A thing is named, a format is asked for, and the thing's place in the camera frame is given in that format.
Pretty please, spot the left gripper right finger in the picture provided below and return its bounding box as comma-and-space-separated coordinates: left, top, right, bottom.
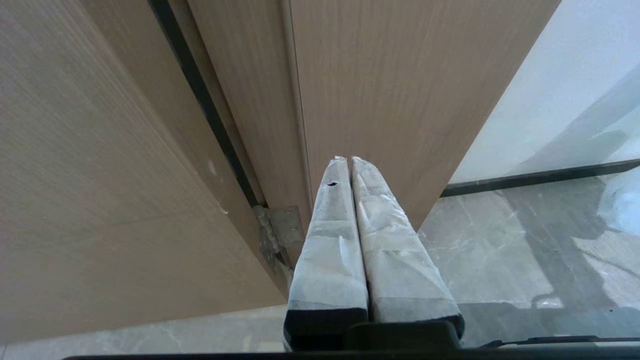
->
351, 156, 466, 342

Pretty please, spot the metal door hinge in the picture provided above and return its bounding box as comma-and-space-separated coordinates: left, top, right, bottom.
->
251, 205, 306, 268

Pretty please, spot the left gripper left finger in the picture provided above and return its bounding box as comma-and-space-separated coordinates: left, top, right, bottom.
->
283, 156, 370, 352

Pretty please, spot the light wooden door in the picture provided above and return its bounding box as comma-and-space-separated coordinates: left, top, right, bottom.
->
167, 0, 562, 266

